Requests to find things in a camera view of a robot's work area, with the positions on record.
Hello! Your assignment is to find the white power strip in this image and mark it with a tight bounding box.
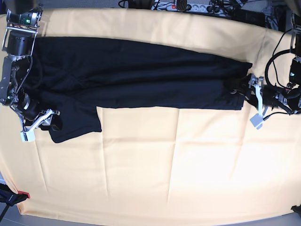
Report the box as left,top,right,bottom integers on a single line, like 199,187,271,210
151,0,226,16

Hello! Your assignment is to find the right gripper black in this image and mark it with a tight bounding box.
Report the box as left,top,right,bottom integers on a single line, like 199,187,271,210
17,94,60,133

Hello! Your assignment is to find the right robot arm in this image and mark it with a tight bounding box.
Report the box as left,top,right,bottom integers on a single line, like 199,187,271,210
0,0,63,135

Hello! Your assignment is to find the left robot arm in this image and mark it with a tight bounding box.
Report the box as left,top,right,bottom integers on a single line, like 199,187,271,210
241,0,301,121

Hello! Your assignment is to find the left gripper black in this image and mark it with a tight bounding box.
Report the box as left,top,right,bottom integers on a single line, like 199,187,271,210
244,74,280,118

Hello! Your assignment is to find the cream yellow table cloth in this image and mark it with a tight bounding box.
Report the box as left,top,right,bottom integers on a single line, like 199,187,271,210
0,8,301,226

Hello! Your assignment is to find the black corner clamp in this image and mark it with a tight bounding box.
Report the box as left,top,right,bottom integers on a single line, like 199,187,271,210
291,205,301,217

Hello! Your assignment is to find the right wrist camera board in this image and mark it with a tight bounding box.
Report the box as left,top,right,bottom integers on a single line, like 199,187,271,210
20,130,35,142

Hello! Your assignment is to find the dark navy T-shirt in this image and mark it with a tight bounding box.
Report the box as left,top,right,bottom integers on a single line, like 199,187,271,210
24,37,252,143

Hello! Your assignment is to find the black cable tangle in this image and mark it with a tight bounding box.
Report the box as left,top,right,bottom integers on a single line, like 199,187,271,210
206,0,243,15

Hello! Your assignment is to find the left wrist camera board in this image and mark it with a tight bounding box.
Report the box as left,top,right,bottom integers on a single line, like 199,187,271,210
250,113,264,129

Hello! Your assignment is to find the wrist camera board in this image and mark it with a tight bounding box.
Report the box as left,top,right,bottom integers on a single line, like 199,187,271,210
20,130,35,142
250,113,264,129

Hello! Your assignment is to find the red black table clamp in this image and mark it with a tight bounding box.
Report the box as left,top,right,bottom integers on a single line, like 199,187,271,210
0,184,30,207

